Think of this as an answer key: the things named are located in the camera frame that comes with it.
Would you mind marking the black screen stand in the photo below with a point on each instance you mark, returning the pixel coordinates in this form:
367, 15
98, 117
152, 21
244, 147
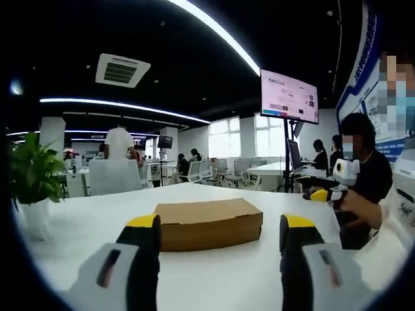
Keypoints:
286, 155

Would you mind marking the blue wall poster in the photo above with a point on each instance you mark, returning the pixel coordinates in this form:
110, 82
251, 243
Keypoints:
363, 84

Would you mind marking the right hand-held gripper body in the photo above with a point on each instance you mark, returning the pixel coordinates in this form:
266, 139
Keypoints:
347, 171

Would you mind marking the brown cardboard shoe box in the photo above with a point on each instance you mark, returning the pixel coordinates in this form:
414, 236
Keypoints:
207, 223

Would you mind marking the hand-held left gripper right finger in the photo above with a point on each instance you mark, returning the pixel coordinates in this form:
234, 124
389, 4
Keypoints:
301, 275

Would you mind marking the white plant pot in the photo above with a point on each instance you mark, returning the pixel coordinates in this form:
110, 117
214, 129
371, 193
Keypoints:
35, 220

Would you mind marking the person's right hand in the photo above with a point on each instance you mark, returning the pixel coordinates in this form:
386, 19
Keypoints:
361, 209

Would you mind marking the white office chair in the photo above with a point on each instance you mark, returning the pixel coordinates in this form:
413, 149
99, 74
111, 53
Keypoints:
113, 176

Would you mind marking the green potted plant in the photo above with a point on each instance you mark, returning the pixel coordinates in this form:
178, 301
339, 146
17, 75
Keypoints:
35, 168

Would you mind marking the ceiling air conditioner vent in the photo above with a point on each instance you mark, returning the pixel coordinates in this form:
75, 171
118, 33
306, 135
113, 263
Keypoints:
122, 70

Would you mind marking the grey mesh office chair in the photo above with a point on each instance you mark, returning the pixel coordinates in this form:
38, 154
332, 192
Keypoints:
240, 171
194, 171

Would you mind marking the dark monitor on stand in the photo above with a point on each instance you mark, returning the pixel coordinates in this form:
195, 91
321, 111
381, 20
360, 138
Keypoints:
294, 155

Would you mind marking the large display screen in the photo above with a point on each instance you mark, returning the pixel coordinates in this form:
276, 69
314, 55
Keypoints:
289, 96

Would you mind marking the small dark monitor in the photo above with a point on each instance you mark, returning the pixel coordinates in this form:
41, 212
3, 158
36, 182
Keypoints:
165, 142

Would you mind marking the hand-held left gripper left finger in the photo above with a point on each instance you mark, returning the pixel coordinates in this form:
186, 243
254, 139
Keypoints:
129, 272

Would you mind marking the long ceiling light strip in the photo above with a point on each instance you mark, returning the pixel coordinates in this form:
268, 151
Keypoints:
220, 30
123, 108

